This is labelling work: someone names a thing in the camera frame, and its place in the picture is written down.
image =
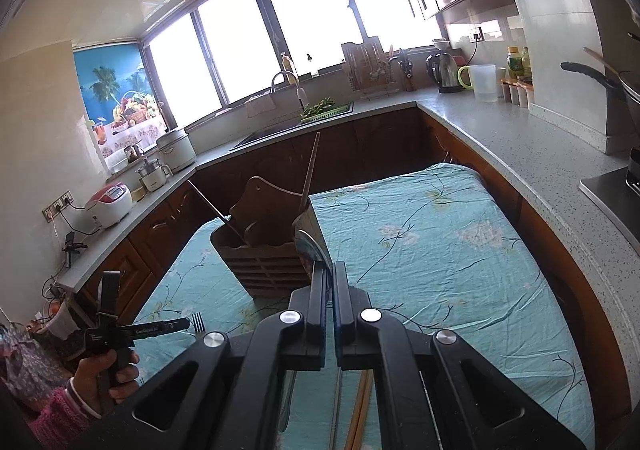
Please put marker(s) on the kitchen window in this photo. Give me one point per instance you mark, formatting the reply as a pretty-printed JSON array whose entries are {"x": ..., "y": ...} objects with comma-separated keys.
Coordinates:
[{"x": 310, "y": 14}]

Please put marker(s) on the chrome faucet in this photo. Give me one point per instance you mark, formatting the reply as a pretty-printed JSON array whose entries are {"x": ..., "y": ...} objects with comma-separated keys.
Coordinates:
[{"x": 287, "y": 75}]

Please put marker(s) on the steel gas stove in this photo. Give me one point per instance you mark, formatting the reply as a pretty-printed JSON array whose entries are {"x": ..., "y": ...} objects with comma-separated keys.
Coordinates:
[{"x": 612, "y": 190}]

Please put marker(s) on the wooden utensil holder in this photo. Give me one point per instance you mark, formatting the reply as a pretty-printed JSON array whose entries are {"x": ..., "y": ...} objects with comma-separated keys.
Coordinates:
[{"x": 270, "y": 270}]

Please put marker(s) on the metal chopstick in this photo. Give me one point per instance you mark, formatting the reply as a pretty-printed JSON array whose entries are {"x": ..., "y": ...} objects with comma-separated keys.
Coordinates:
[
  {"x": 215, "y": 210},
  {"x": 336, "y": 405}
]

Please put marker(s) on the yellow oil bottle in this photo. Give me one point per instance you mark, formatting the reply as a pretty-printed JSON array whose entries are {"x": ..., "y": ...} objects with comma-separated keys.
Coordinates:
[{"x": 514, "y": 62}]

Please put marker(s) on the kitchen sink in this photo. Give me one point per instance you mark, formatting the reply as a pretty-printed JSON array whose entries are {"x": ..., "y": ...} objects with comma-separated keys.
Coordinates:
[{"x": 270, "y": 132}]

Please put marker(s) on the wooden spatula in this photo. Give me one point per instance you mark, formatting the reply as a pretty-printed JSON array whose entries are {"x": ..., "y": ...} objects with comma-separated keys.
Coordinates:
[{"x": 597, "y": 58}]

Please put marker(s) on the red and white rice cooker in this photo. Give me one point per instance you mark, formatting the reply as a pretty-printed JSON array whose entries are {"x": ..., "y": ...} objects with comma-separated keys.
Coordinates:
[{"x": 107, "y": 207}]

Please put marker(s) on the brown wooden base cabinets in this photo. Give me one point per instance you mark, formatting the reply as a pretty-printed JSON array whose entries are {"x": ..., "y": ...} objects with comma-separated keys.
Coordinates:
[{"x": 350, "y": 149}]

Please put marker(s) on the knife block with scissors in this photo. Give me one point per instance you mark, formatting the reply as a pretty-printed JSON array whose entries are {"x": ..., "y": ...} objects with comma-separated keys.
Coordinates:
[{"x": 406, "y": 69}]

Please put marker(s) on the yellow dish soap bottle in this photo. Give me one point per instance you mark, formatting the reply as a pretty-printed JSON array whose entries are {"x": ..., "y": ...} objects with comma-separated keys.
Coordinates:
[{"x": 289, "y": 67}]

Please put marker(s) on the small black phone tripod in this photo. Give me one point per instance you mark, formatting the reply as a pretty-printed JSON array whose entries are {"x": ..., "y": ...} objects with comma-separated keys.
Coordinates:
[{"x": 74, "y": 247}]

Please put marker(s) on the small white food processor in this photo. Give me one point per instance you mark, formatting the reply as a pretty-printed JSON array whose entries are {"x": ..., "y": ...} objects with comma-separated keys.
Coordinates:
[{"x": 152, "y": 177}]

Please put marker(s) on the metal utensil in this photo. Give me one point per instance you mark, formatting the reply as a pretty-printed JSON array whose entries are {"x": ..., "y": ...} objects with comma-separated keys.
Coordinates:
[{"x": 286, "y": 395}]

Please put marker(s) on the metal fork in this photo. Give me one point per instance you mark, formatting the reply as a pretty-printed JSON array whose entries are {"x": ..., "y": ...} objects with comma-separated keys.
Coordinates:
[{"x": 197, "y": 322}]

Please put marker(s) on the tropical fruit wall poster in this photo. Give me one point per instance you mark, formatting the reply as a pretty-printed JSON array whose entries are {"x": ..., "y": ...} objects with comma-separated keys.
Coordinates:
[{"x": 107, "y": 89}]

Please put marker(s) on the white round rice cooker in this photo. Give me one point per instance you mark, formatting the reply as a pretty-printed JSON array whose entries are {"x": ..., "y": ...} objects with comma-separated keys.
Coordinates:
[{"x": 176, "y": 149}]

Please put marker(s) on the turquoise floral tablecloth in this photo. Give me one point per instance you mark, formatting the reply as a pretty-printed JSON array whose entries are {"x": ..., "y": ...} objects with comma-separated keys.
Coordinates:
[{"x": 425, "y": 240}]

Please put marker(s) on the person's left forearm pink sleeve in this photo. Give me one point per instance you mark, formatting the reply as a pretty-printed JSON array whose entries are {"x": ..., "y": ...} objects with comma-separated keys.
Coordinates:
[{"x": 62, "y": 417}]

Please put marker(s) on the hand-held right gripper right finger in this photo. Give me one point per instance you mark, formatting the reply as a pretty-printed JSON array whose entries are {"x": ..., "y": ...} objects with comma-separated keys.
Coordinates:
[{"x": 341, "y": 310}]

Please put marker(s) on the metal spoon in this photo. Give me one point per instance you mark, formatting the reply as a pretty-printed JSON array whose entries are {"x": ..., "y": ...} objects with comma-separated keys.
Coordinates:
[{"x": 311, "y": 245}]

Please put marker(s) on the person's left hand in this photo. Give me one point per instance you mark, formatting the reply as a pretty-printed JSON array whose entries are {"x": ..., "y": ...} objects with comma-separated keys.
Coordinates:
[{"x": 90, "y": 375}]

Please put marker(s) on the black wok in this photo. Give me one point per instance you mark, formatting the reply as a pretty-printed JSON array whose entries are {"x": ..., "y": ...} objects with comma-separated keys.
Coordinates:
[{"x": 631, "y": 89}]

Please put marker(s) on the white dish cloth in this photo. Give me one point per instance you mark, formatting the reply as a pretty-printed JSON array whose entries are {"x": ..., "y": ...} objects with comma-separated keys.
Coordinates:
[{"x": 260, "y": 105}]

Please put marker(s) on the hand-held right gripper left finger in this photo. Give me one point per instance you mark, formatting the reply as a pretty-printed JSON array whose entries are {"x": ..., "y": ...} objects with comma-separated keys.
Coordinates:
[{"x": 321, "y": 310}]

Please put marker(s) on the wooden cutting board rack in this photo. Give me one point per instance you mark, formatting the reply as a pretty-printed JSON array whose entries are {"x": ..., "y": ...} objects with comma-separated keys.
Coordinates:
[{"x": 362, "y": 64}]

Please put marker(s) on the white plastic cup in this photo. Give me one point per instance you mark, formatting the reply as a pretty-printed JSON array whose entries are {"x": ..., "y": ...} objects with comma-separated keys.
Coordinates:
[{"x": 62, "y": 325}]

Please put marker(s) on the green basket of vegetables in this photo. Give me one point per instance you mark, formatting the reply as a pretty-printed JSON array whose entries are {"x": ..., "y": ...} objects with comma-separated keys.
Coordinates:
[{"x": 320, "y": 108}]

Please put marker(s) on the small white bowl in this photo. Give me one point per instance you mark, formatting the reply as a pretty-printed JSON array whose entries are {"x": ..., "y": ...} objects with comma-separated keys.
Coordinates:
[{"x": 441, "y": 44}]

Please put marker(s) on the steel electric kettle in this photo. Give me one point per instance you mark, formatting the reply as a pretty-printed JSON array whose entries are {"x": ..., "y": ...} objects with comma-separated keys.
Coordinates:
[{"x": 445, "y": 74}]

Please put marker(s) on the white spice jars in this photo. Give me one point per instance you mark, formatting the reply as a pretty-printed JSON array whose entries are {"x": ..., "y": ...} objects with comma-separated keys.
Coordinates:
[{"x": 517, "y": 94}]

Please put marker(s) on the wall socket strip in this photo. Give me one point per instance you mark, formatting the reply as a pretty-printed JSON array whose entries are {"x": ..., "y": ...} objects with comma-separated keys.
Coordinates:
[{"x": 56, "y": 207}]

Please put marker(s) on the floral patterned cloth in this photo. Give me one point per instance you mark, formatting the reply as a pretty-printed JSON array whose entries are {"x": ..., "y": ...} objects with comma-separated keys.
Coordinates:
[{"x": 25, "y": 365}]

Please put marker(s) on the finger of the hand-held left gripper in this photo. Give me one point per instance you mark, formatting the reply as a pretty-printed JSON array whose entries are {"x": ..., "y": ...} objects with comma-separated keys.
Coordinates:
[{"x": 175, "y": 325}]

